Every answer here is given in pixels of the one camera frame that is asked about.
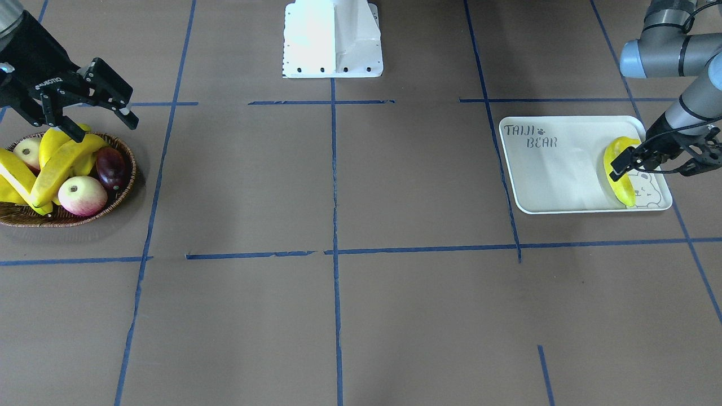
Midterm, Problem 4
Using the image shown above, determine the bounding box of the yellow banana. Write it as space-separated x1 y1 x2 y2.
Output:
27 134 108 208
38 127 95 176
602 136 641 208
1 149 54 216

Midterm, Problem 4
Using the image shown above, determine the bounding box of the white bear tray plate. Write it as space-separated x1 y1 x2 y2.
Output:
499 116 673 215

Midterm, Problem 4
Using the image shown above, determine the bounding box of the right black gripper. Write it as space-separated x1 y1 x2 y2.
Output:
1 11 139 143

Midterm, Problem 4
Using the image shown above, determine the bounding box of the white pedestal column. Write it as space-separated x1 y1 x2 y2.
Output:
282 1 384 79

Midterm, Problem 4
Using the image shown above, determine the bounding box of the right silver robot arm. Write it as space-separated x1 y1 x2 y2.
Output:
1 1 139 142

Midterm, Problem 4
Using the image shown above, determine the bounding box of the dark purple fruit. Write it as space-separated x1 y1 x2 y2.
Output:
95 147 129 192

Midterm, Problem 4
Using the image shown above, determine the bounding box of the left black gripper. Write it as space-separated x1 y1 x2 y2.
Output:
608 127 721 182

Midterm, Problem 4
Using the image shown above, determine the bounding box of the pink apple far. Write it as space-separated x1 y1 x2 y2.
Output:
12 137 41 173

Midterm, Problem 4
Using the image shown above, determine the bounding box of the pink apple near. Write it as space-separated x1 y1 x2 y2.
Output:
58 176 108 218

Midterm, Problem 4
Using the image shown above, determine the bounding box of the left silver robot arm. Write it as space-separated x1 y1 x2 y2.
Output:
608 1 721 182

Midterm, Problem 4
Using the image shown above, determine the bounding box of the pink apple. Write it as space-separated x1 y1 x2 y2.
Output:
12 137 41 173
58 176 108 218

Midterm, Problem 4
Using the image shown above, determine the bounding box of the brown wicker basket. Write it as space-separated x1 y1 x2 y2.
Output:
1 132 138 228

